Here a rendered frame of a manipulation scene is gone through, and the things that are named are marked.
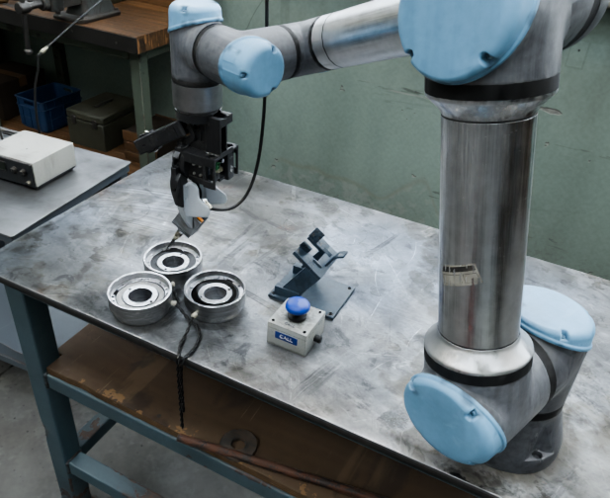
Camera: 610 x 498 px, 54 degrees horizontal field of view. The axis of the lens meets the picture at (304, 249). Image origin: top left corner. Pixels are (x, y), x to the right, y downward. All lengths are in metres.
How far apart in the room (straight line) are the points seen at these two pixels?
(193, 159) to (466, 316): 0.51
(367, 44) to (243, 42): 0.16
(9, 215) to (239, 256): 0.67
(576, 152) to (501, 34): 1.96
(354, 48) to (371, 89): 1.73
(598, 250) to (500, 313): 1.99
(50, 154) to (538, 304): 1.31
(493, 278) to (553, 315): 0.19
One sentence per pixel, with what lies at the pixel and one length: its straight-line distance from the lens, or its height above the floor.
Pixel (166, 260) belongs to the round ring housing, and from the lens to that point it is 1.14.
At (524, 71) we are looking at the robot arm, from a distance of 0.53.
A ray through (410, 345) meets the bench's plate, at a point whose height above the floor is 0.80.
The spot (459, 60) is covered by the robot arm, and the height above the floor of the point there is 1.34.
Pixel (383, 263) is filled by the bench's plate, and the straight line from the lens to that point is 1.20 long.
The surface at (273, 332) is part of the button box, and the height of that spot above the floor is 0.83.
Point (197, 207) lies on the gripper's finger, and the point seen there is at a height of 0.97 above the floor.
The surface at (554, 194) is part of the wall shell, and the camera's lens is 2.51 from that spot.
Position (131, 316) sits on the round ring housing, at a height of 0.83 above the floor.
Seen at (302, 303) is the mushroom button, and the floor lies 0.87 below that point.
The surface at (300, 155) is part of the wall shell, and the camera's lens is 2.80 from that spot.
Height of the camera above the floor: 1.48
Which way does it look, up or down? 34 degrees down
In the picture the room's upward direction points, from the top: 4 degrees clockwise
